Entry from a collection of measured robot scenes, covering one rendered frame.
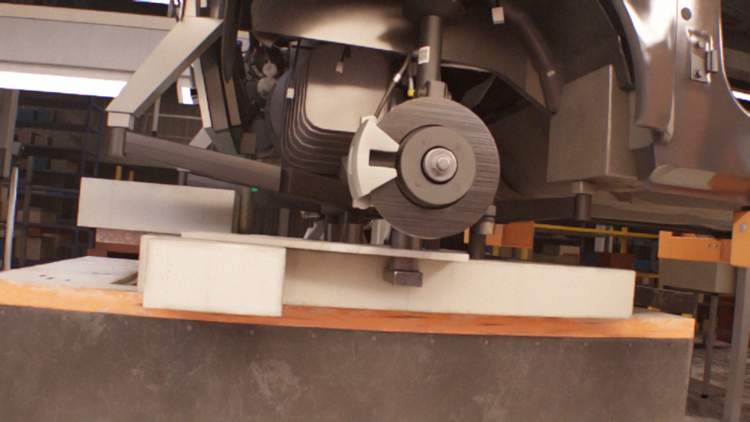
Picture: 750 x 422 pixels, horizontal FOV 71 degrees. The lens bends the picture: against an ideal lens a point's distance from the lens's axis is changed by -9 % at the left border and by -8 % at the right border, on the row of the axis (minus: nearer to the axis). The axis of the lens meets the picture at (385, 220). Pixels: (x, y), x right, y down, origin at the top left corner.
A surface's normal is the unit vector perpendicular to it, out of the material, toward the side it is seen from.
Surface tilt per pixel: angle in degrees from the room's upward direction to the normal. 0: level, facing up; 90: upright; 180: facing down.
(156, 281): 90
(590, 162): 90
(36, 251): 90
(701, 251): 90
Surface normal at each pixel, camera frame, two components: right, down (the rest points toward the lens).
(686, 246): -0.97, -0.08
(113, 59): 0.21, -0.01
